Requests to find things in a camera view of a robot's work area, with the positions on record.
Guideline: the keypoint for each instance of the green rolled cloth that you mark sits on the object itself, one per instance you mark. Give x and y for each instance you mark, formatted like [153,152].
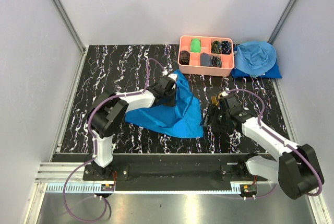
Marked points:
[195,45]

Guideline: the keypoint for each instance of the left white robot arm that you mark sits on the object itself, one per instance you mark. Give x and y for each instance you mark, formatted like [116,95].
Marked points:
[109,109]

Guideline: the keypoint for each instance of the green patterned rolled tie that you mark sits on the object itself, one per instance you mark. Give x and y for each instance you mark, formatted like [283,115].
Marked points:
[216,47]

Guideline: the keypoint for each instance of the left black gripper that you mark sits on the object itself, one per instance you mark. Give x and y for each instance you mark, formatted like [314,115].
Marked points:
[173,101]

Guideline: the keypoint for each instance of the right aluminium frame post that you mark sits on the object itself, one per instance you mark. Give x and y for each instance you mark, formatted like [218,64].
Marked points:
[282,20]

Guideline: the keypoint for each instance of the dark floral rolled tie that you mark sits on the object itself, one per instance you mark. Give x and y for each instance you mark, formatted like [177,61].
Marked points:
[216,61]

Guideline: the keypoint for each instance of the left aluminium frame post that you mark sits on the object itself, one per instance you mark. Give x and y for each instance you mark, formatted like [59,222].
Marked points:
[69,25]

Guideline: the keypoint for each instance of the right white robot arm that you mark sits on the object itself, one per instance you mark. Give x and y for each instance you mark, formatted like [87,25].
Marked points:
[295,168]

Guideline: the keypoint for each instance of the gold fork green handle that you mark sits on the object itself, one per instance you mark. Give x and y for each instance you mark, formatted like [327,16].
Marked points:
[214,100]

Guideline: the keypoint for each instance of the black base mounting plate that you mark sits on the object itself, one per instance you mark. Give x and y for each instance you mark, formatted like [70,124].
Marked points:
[169,173]

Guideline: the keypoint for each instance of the dark patterned rolled tie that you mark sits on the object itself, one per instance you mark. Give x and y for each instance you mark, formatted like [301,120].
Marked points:
[184,57]

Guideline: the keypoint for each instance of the pink compartment tray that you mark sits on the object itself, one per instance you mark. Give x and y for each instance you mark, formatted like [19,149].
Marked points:
[194,66]

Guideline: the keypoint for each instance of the blue cloth napkin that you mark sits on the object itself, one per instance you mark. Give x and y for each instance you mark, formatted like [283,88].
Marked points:
[180,121]

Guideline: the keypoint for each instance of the navy dotted rolled tie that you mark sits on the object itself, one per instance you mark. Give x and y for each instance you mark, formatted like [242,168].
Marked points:
[226,47]

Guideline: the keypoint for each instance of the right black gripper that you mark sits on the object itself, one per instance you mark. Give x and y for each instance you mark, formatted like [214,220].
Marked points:
[213,110]

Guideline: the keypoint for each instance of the aluminium frame post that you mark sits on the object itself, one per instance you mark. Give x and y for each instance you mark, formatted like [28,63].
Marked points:
[69,25]
[282,20]

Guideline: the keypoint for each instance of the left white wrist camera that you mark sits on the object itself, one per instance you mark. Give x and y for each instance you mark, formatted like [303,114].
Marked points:
[169,81]

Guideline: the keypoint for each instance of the light blue bucket hat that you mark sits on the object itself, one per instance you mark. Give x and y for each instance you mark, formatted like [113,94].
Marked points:
[255,58]

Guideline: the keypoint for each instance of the blue folded cloth bag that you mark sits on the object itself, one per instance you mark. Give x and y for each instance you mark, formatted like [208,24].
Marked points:
[274,72]

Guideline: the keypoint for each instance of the grey rolled cloth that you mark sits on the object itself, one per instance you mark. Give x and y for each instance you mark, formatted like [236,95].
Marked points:
[205,59]

